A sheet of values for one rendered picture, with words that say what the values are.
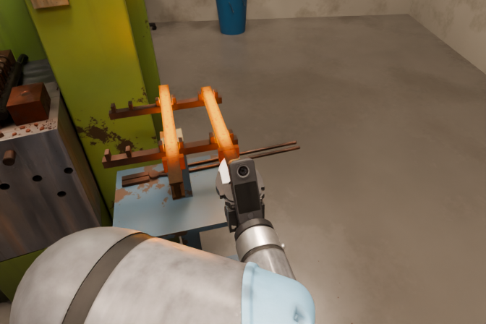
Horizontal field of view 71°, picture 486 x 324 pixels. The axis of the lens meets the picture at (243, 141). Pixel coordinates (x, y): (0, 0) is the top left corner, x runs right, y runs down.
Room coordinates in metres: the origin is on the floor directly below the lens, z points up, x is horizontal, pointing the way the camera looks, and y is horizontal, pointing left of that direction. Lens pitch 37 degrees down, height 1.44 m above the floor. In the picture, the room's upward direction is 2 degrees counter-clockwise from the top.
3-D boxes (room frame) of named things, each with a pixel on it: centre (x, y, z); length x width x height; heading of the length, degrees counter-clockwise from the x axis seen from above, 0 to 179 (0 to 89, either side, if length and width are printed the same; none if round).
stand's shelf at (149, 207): (0.74, 0.19, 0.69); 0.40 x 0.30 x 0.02; 102
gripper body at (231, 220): (0.43, 0.00, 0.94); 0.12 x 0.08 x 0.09; 13
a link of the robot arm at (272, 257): (0.27, -0.04, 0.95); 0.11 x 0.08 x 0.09; 13
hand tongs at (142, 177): (0.86, 0.10, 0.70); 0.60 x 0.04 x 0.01; 105
